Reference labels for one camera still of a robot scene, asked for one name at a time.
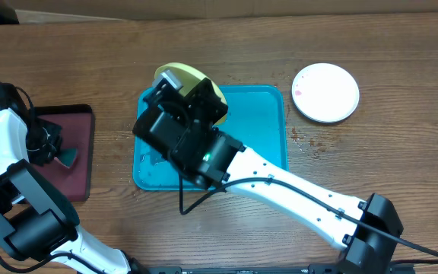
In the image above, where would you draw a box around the yellow-green plate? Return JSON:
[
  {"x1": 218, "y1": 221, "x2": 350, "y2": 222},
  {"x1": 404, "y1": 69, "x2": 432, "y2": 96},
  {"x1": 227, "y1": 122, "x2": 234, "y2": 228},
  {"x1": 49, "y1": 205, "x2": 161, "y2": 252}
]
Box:
[{"x1": 154, "y1": 62, "x2": 227, "y2": 125}]

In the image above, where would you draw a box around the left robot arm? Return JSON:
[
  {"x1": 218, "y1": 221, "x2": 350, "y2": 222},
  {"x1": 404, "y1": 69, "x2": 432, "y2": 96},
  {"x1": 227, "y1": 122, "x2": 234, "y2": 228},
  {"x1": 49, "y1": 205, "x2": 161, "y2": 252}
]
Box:
[{"x1": 0, "y1": 82, "x2": 148, "y2": 273}]

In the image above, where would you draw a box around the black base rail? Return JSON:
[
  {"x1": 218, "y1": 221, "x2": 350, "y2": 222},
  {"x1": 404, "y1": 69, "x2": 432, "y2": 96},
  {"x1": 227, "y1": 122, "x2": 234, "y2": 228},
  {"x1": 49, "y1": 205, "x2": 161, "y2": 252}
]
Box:
[{"x1": 148, "y1": 263, "x2": 341, "y2": 274}]

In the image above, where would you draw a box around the teal plastic serving tray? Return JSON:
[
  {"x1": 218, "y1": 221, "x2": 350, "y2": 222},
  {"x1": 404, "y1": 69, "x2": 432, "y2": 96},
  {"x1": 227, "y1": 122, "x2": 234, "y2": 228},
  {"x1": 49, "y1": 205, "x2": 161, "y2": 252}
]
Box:
[{"x1": 132, "y1": 85, "x2": 288, "y2": 191}]

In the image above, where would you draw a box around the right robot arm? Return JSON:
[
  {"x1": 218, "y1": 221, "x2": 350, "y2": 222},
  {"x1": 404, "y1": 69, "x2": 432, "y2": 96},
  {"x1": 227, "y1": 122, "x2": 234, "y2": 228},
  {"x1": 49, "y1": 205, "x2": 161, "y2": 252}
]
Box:
[{"x1": 133, "y1": 78, "x2": 403, "y2": 273}]

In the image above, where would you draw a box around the white plate with red stain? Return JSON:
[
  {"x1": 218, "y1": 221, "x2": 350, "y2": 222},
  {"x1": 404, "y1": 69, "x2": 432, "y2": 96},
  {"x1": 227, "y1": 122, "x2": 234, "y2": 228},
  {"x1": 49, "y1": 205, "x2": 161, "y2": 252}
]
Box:
[{"x1": 291, "y1": 63, "x2": 360, "y2": 123}]

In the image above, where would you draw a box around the green and pink sponge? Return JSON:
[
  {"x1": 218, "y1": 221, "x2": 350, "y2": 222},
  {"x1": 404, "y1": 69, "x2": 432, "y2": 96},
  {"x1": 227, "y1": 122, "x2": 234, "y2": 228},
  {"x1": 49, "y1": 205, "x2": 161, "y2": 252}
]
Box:
[{"x1": 55, "y1": 148, "x2": 78, "y2": 168}]

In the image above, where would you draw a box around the brown cardboard backdrop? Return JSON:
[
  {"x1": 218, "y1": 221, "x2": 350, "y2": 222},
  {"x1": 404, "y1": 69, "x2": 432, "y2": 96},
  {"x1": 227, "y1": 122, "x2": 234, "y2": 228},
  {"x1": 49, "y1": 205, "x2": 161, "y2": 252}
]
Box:
[{"x1": 9, "y1": 0, "x2": 438, "y2": 20}]

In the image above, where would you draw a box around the black tray with maroon liquid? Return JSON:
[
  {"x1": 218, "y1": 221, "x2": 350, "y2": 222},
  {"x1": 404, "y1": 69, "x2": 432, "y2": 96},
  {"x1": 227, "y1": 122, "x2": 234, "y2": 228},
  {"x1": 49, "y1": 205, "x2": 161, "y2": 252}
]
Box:
[{"x1": 33, "y1": 104, "x2": 95, "y2": 202}]

